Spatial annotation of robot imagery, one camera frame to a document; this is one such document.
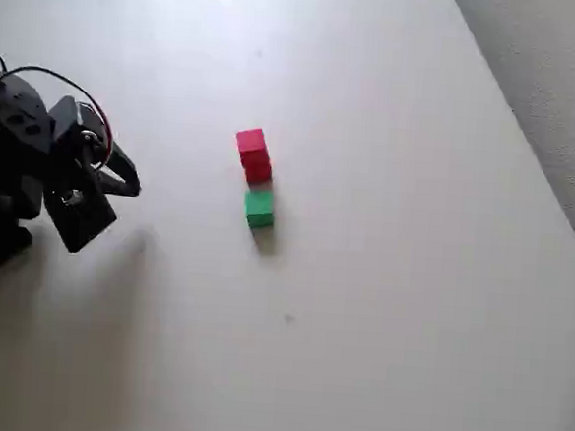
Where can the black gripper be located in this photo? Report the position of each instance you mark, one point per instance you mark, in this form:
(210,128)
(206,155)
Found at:
(113,178)

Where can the green cube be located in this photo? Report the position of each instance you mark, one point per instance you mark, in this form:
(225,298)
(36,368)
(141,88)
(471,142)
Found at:
(259,208)

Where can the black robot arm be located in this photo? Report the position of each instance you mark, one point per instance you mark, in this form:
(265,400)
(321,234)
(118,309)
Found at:
(5,156)

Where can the black gripper camera mount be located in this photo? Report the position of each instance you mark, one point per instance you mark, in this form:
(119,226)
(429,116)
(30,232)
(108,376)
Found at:
(82,216)

